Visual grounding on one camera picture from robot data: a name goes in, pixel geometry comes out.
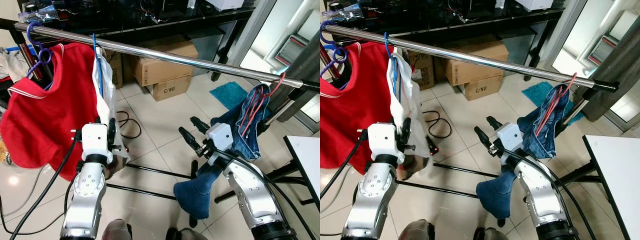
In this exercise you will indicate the black clothes rack silver rail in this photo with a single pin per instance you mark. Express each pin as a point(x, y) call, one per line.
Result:
point(175, 56)
point(475, 58)

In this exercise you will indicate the blue plastic hanger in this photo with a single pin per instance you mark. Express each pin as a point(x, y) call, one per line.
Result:
point(386, 47)
point(94, 50)

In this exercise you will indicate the clear plastic packet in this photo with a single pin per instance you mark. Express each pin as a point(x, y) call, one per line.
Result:
point(42, 14)
point(346, 12)

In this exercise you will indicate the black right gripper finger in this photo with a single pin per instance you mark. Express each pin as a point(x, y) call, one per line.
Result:
point(495, 124)
point(190, 138)
point(200, 125)
point(484, 137)

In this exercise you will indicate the purple plastic hanger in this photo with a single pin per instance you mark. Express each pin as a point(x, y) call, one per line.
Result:
point(336, 47)
point(39, 48)

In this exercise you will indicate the large cardboard box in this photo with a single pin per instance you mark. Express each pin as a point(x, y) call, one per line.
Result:
point(170, 67)
point(480, 67)

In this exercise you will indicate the red shirt white trim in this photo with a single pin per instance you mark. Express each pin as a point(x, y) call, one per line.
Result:
point(50, 115)
point(350, 120)

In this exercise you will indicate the pink red hanger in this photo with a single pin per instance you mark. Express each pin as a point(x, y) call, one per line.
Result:
point(277, 85)
point(567, 85)

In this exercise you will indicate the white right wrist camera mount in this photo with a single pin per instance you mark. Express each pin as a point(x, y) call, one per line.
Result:
point(220, 136)
point(510, 135)

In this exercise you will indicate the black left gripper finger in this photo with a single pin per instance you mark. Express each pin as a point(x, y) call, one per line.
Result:
point(112, 125)
point(405, 125)

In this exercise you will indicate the grey right robot leg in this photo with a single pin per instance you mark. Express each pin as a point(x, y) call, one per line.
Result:
point(186, 235)
point(492, 235)

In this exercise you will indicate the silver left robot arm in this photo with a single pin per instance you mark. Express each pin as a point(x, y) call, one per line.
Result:
point(87, 190)
point(372, 195)

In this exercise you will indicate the black desk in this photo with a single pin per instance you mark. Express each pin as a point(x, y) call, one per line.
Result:
point(150, 25)
point(465, 25)

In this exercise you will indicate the black power strip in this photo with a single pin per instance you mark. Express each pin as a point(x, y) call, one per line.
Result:
point(123, 148)
point(432, 145)

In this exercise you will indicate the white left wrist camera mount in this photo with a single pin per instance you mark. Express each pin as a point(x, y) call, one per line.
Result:
point(94, 137)
point(381, 137)

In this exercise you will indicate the glass sliding door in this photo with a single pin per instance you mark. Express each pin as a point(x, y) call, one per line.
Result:
point(270, 20)
point(585, 20)

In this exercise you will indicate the blue denim jeans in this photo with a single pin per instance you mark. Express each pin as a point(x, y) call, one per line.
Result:
point(500, 195)
point(200, 195)

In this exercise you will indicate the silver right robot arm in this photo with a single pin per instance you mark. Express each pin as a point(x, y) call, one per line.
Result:
point(250, 195)
point(540, 195)

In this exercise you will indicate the cardboard box C/NO print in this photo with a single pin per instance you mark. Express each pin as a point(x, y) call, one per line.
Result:
point(170, 91)
point(482, 90)

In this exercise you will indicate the white box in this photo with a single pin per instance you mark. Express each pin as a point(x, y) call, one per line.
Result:
point(225, 5)
point(534, 5)

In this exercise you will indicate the grey curtain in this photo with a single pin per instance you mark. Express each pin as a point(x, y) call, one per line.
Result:
point(620, 70)
point(305, 65)

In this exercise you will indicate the cardboard box black print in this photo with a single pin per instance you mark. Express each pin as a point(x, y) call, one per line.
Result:
point(117, 70)
point(425, 70)

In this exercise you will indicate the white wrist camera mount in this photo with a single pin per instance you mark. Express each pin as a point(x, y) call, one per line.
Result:
point(381, 137)
point(510, 135)
point(220, 136)
point(94, 137)

